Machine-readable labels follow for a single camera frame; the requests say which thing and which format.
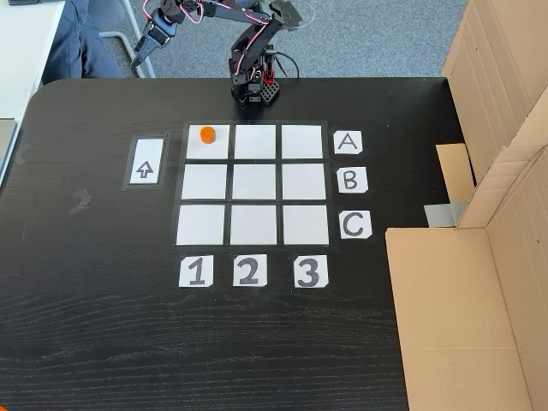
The round orange token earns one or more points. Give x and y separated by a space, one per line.
207 135

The white grid square sheet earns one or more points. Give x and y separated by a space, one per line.
301 141
200 225
210 152
254 182
303 182
305 225
204 182
253 225
255 142

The person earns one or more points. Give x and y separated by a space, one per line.
77 43

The white arrow paper sheet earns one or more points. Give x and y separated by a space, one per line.
147 150

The red black bar clamp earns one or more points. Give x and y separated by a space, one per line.
269 77

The white table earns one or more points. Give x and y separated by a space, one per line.
21 51

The black floor tape patch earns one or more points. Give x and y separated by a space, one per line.
293 17

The beige board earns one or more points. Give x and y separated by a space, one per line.
6 145

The paper label number 1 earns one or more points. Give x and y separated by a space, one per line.
184 261

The paper label letter A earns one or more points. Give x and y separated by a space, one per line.
338 150

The paper label number 2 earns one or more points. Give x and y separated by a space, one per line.
237 259

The paper label letter B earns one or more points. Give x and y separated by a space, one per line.
363 188

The paper label number 3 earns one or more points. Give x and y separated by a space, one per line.
299 260

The paper label letter C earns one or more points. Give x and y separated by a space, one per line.
367 233

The large brown cardboard box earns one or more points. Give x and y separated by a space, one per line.
449 321
492 64

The orange rounded object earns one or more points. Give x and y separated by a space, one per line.
5 407

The white metal chair frame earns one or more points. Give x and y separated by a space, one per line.
112 35

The grey duct tape strip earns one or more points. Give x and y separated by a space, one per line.
441 214

